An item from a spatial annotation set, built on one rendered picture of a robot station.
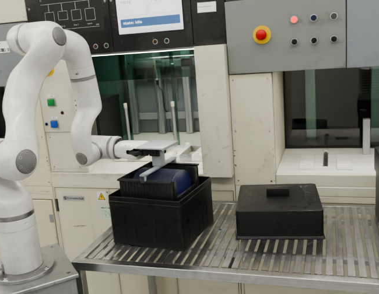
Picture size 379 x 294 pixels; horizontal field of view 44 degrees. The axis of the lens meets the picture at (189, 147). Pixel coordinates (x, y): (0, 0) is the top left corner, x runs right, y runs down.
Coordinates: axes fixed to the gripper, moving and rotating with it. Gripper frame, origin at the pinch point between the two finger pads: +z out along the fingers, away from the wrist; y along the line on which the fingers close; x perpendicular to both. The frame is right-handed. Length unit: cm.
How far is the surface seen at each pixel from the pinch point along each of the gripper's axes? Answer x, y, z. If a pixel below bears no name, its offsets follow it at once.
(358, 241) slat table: -29, -9, 66
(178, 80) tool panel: 12, -120, -49
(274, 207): -19.4, -6.4, 39.4
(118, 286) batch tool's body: -77, -30, -44
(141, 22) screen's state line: 44, -32, -21
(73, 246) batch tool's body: -58, -27, -65
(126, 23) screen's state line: 45, -31, -28
